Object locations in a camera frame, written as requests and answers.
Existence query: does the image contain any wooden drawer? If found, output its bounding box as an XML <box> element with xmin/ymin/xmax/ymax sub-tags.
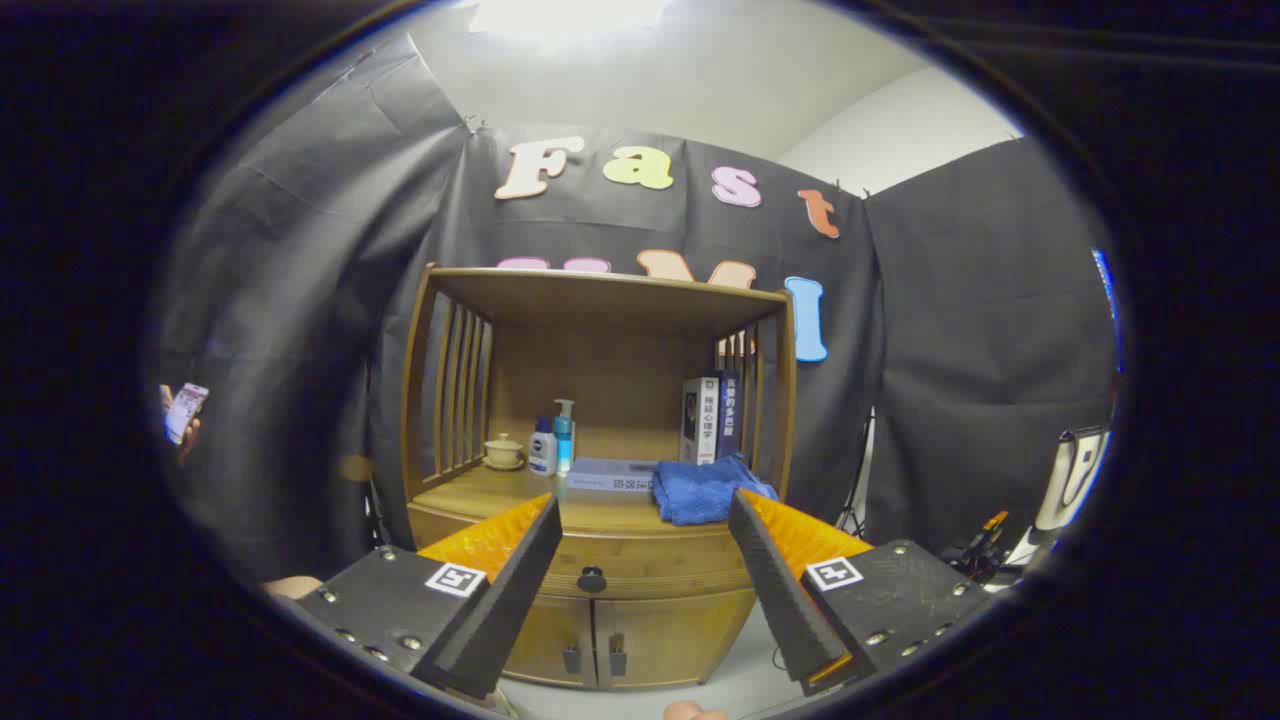
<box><xmin>408</xmin><ymin>500</ymin><xmax>766</xmax><ymax>606</ymax></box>

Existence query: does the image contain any black orange device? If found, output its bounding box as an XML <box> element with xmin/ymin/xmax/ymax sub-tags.
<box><xmin>945</xmin><ymin>510</ymin><xmax>1036</xmax><ymax>591</ymax></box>

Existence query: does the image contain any white grey standing book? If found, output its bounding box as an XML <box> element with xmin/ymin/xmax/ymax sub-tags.
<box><xmin>680</xmin><ymin>376</ymin><xmax>721</xmax><ymax>466</ymax></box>

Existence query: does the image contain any wooden countertop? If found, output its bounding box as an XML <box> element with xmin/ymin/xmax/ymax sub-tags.
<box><xmin>412</xmin><ymin>462</ymin><xmax>781</xmax><ymax>536</ymax></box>

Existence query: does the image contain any black tripod stand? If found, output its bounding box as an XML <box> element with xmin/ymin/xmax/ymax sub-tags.
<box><xmin>835</xmin><ymin>405</ymin><xmax>876</xmax><ymax>536</ymax></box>

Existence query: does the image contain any dark blue standing book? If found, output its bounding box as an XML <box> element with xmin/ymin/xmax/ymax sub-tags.
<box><xmin>716</xmin><ymin>370</ymin><xmax>743</xmax><ymax>461</ymax></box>

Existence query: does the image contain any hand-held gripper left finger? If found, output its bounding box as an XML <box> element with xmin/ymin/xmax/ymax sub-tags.
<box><xmin>295</xmin><ymin>492</ymin><xmax>564</xmax><ymax>699</ymax></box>

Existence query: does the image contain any wooden cabinet door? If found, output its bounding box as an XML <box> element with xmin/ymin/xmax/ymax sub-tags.
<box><xmin>595</xmin><ymin>588</ymin><xmax>758</xmax><ymax>689</ymax></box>
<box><xmin>500</xmin><ymin>595</ymin><xmax>598</xmax><ymax>691</ymax></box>

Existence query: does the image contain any white bag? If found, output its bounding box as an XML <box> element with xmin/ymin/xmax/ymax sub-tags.
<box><xmin>1033</xmin><ymin>428</ymin><xmax>1111</xmax><ymax>536</ymax></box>

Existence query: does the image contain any white bottle blue cap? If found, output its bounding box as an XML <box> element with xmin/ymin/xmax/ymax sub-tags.
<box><xmin>527</xmin><ymin>416</ymin><xmax>558</xmax><ymax>477</ymax></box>

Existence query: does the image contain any blue folded towel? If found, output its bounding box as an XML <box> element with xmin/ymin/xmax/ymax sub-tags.
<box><xmin>652</xmin><ymin>452</ymin><xmax>779</xmax><ymax>527</ymax></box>

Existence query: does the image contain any smartphone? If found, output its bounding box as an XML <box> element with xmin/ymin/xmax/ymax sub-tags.
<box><xmin>165</xmin><ymin>382</ymin><xmax>211</xmax><ymax>446</ymax></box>

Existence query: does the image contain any wooden cabinet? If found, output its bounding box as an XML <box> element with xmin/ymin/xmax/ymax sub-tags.
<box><xmin>398</xmin><ymin>264</ymin><xmax>799</xmax><ymax>693</ymax></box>

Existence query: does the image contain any pale grey lying book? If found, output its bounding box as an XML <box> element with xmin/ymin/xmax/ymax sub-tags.
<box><xmin>566</xmin><ymin>458</ymin><xmax>661</xmax><ymax>493</ymax></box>

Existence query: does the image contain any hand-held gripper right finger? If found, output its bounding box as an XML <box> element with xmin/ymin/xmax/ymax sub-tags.
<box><xmin>727</xmin><ymin>488</ymin><xmax>993</xmax><ymax>698</ymax></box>

